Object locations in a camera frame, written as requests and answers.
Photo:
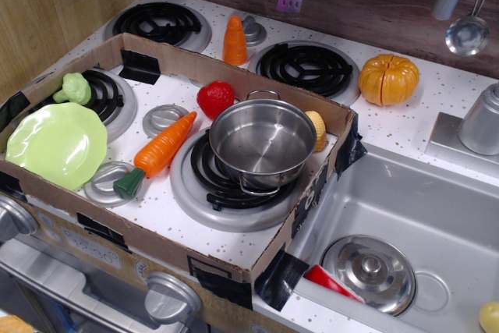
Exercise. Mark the light green toy broccoli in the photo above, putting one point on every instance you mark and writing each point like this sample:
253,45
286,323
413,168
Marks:
75,88

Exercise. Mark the stainless steel pot lid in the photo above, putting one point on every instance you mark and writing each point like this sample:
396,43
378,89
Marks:
374,270

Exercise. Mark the black back left burner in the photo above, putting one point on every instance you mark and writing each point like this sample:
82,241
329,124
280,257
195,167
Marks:
163,22

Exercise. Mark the black burner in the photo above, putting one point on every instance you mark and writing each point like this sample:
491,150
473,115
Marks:
112,107
163,22
209,197
312,66

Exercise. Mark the black front left burner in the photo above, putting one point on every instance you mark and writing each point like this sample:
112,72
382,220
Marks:
112,107

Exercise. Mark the grey stove top knob upper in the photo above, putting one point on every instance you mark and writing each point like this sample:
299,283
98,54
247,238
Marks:
160,118

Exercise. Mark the grey stove knob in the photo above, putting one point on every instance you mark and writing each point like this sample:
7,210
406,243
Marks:
100,189
160,118
255,33

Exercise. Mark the orange toy carrot tip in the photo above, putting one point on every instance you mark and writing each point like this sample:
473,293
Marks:
234,50

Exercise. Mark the grey back stove knob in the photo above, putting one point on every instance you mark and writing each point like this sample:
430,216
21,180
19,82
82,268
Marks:
255,33

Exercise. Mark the red toy strawberry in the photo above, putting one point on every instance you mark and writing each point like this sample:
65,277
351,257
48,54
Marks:
214,98

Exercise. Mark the light green plastic plate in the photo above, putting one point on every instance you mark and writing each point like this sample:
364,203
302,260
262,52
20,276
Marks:
62,143

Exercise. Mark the orange toy carrot green stem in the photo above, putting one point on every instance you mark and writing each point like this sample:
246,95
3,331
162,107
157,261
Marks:
155,156

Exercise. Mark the grey stove top knob lower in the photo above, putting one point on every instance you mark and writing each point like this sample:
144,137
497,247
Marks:
100,189

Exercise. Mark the brown cardboard fence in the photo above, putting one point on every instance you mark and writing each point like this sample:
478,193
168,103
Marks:
153,232

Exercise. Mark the black back right burner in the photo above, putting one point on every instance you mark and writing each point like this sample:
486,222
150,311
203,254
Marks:
312,66

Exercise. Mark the black front right burner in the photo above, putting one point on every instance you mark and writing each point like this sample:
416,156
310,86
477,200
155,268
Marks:
209,197

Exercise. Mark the grey oven knob left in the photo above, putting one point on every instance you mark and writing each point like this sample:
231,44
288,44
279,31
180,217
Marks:
15,220

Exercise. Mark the grey oven knob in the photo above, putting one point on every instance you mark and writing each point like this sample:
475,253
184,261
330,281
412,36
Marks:
170,300
15,220

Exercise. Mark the yellow toy corn cob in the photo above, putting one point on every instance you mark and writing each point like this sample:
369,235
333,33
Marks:
320,128

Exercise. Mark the orange toy pumpkin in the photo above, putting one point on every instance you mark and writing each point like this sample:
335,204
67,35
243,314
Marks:
388,79

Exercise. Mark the grey oven knob right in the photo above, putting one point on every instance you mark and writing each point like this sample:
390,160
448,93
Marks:
170,300

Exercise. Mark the orange toy bread corner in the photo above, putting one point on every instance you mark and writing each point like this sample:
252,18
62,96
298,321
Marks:
13,324

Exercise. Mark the hanging metal ladle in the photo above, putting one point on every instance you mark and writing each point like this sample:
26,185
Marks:
468,35

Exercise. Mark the red toy pepper piece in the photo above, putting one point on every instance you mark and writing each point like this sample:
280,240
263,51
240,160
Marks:
324,278

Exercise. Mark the grey toy faucet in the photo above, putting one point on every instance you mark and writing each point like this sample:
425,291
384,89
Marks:
478,131

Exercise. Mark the grey sink basin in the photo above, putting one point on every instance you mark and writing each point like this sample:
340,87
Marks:
446,225

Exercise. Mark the pale yellow toy potato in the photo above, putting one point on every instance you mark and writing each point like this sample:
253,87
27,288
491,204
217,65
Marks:
489,317

